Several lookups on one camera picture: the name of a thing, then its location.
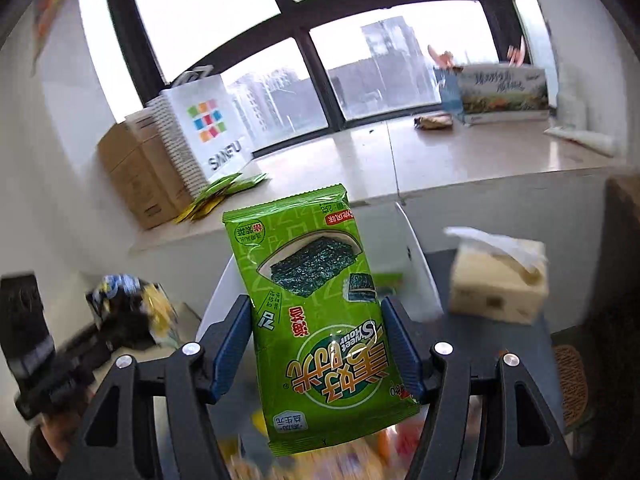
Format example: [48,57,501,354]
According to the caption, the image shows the white SANFU shopping bag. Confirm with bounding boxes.
[126,65,254,197]

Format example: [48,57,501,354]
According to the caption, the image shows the brown cardboard box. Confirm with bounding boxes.
[96,122,192,230]

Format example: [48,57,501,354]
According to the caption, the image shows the person's left hand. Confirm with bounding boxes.
[28,399,90,479]

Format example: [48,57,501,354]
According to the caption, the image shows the green seaweed snack packet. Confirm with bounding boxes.
[222,184,420,456]

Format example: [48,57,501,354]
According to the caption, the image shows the green yellow flat packets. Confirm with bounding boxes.
[174,172,267,224]

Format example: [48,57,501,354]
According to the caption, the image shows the wall poster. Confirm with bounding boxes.
[32,0,65,74]

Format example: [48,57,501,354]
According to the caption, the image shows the blue small box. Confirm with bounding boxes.
[434,68,464,122]

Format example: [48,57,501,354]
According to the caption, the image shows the yellow black snack bag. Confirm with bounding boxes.
[86,274,181,351]

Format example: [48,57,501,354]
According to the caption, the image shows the brown wrapped snack on sill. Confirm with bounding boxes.
[413,114,452,131]

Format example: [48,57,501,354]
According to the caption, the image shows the black window frame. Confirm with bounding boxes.
[106,0,523,153]

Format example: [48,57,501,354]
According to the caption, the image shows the cream tissue pack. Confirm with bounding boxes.
[444,226,549,325]

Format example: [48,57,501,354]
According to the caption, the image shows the landscape printed box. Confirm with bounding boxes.
[456,64,550,125]

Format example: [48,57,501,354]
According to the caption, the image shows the woven rattan stool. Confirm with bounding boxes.
[553,344,593,434]

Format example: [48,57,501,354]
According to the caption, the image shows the white storage box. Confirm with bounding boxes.
[194,201,444,344]

